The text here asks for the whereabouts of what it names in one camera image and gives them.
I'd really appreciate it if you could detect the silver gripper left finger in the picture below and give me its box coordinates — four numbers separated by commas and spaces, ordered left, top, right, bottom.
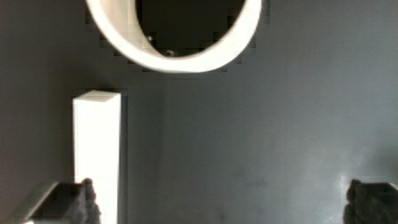
23, 179, 101, 224

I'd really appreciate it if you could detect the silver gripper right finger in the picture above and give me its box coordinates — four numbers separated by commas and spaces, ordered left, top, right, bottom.
345, 179, 398, 224

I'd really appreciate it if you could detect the white lamp shade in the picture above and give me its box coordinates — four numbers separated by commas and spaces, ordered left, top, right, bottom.
85, 0, 263, 73

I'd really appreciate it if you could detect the white U-shaped fence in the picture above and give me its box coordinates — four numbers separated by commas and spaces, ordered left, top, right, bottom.
73, 90, 121, 224

